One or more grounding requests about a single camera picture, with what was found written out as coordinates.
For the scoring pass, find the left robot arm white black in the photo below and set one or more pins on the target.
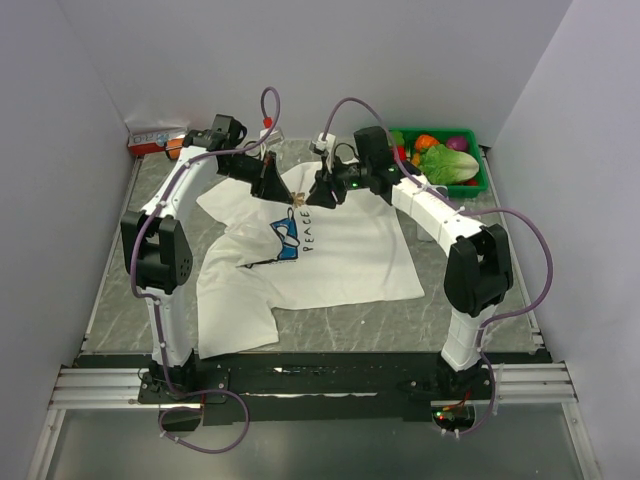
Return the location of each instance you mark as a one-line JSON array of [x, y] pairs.
[[157, 254]]

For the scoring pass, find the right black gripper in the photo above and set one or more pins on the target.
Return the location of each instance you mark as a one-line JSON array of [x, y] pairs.
[[321, 193]]

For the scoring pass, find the green plastic bin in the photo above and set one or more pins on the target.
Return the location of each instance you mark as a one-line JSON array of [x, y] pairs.
[[467, 190]]

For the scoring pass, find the toy orange pepper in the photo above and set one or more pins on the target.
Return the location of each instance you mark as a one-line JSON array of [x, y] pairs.
[[425, 142]]

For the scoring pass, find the toy lettuce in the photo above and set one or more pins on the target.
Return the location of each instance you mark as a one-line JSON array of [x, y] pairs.
[[444, 166]]

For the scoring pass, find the toy green pepper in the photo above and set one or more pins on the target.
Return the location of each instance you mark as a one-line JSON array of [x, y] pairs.
[[398, 138]]

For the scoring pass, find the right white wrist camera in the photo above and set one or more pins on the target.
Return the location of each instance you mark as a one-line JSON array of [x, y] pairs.
[[322, 144]]

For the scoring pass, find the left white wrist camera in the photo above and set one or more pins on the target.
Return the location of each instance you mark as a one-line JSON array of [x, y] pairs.
[[270, 136]]

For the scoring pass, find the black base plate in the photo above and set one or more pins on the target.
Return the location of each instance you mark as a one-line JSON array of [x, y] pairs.
[[307, 386]]

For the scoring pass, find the orange cylinder tool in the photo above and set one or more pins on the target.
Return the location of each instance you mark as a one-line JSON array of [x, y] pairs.
[[173, 148]]

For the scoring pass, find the aluminium rail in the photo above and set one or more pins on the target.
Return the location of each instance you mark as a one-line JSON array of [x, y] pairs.
[[120, 388]]

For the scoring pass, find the red white cardboard box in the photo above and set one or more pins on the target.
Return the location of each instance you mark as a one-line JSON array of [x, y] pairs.
[[150, 142]]

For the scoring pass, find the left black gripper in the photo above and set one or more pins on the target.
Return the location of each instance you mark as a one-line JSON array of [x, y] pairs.
[[268, 183]]

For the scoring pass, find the white t-shirt flower print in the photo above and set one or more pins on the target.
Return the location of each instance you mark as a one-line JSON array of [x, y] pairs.
[[272, 255]]

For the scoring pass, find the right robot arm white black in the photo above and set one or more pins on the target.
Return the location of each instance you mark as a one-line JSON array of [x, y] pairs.
[[479, 268]]

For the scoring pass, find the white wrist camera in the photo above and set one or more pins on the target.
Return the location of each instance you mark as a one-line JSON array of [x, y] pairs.
[[270, 136], [322, 144]]

